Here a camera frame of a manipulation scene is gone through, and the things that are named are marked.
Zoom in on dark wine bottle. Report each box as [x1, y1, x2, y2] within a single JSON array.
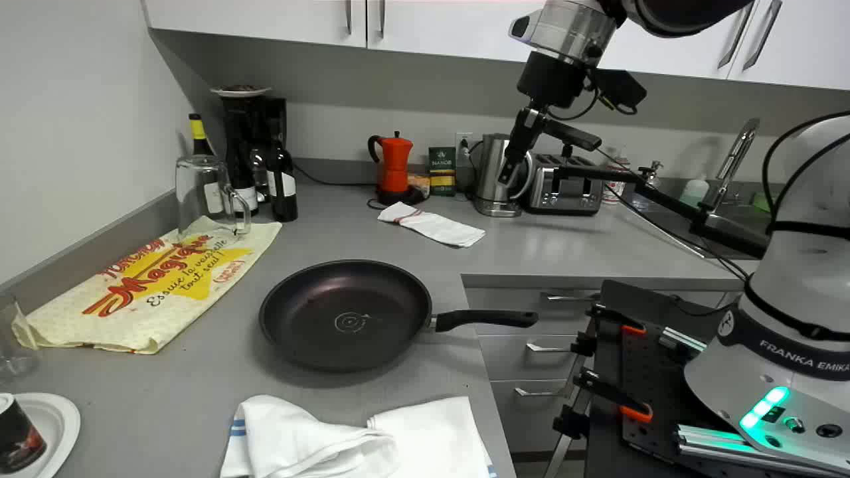
[[188, 115, 227, 219]]

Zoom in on black coffee machine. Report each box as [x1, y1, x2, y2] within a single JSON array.
[[216, 89, 286, 215]]

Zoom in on black frying pan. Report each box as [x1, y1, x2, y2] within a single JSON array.
[[257, 260, 539, 373]]

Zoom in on silver toaster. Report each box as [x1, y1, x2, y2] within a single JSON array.
[[521, 154, 604, 215]]

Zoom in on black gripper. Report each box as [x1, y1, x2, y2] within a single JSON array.
[[501, 52, 645, 180]]

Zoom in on red moka pot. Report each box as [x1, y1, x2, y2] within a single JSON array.
[[367, 133, 412, 204]]

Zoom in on upturned clear glass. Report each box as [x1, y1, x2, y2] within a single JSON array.
[[176, 154, 227, 235]]

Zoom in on white red striped towel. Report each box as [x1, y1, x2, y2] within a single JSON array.
[[379, 203, 486, 248]]

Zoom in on kitchen sink faucet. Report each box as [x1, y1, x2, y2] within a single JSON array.
[[681, 118, 759, 214]]

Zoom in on green tea box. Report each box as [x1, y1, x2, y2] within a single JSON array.
[[427, 146, 456, 198]]

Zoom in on steel electric kettle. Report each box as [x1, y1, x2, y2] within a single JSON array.
[[471, 133, 517, 219]]

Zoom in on white and blue towel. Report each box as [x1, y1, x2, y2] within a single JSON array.
[[221, 397, 398, 478]]

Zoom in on white plate with cup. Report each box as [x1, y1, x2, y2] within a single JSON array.
[[0, 393, 83, 478]]

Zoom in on black clamp mount plate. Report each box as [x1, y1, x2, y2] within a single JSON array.
[[553, 281, 735, 478]]

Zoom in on white upper cabinets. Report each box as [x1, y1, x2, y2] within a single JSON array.
[[143, 0, 850, 90]]

